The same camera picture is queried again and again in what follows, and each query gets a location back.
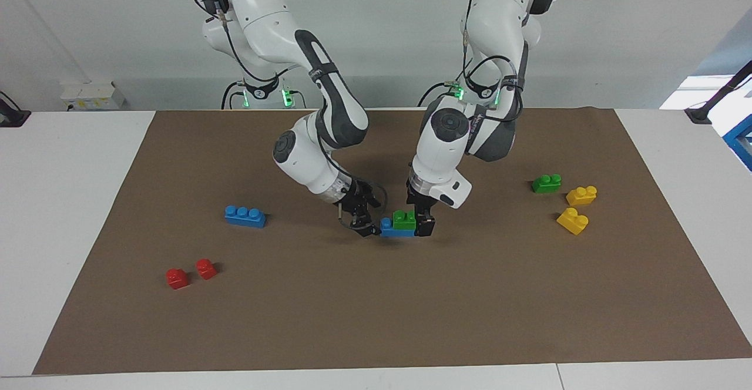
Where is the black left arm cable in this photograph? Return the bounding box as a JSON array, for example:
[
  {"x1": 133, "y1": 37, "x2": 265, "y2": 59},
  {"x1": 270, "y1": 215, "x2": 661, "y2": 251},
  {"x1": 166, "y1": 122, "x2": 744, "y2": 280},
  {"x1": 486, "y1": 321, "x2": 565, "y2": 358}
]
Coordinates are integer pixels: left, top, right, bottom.
[{"x1": 460, "y1": 0, "x2": 525, "y2": 123}]

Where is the black base cable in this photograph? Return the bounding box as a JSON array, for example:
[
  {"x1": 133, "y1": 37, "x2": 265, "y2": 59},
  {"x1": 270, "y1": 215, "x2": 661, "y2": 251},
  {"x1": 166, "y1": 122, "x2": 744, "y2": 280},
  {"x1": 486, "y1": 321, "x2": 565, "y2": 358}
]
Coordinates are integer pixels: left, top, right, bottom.
[
  {"x1": 222, "y1": 82, "x2": 244, "y2": 110},
  {"x1": 418, "y1": 79, "x2": 459, "y2": 107}
]

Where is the blue three-stud block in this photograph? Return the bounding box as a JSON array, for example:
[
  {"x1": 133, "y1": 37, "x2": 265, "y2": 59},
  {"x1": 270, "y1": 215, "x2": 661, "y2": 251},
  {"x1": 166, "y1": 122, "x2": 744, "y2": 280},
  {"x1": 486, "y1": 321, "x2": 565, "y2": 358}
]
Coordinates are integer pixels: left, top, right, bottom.
[
  {"x1": 224, "y1": 205, "x2": 267, "y2": 228},
  {"x1": 380, "y1": 218, "x2": 418, "y2": 238}
]

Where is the black table clamp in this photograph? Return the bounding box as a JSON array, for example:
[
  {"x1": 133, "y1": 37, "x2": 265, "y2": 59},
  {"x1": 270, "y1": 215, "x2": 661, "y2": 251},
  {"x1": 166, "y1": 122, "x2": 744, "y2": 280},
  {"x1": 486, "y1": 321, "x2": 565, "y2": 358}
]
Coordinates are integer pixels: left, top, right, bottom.
[{"x1": 0, "y1": 92, "x2": 31, "y2": 127}]

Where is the brown paper mat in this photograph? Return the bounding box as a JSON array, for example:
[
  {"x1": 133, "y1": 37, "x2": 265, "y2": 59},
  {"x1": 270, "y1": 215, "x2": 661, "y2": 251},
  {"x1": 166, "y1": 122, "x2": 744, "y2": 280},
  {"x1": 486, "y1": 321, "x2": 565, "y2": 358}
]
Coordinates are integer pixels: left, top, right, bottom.
[{"x1": 32, "y1": 107, "x2": 752, "y2": 375}]

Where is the yellow two-stud block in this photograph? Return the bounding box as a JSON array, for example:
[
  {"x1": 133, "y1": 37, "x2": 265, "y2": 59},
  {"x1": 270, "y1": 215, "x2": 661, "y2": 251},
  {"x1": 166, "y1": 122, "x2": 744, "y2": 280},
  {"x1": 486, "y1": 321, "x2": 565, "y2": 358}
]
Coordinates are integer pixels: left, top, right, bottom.
[
  {"x1": 566, "y1": 186, "x2": 597, "y2": 206},
  {"x1": 556, "y1": 207, "x2": 589, "y2": 236}
]

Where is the white socket box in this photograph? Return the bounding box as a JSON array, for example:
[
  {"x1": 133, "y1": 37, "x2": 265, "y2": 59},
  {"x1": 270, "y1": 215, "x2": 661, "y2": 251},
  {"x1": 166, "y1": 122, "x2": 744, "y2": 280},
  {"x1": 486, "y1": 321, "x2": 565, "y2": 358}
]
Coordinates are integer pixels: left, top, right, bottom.
[{"x1": 61, "y1": 81, "x2": 126, "y2": 110}]

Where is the blue metal frame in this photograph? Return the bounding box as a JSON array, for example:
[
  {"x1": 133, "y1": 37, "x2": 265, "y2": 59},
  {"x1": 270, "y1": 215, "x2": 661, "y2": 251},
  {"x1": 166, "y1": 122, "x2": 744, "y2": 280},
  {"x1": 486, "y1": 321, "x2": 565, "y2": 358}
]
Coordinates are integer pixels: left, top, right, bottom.
[{"x1": 723, "y1": 114, "x2": 752, "y2": 172}]

